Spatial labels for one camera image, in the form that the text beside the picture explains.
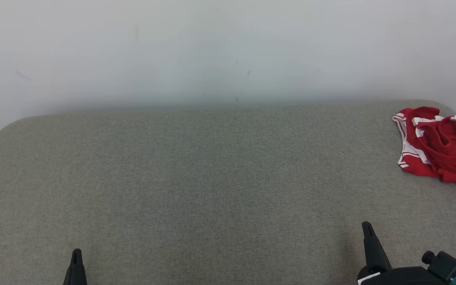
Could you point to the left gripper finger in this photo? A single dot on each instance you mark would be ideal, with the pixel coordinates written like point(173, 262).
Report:
point(71, 273)
point(80, 273)

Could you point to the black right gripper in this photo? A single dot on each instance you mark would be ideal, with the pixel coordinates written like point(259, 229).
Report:
point(398, 278)

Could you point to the grey fabric sofa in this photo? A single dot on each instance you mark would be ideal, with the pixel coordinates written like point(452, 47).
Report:
point(212, 178)

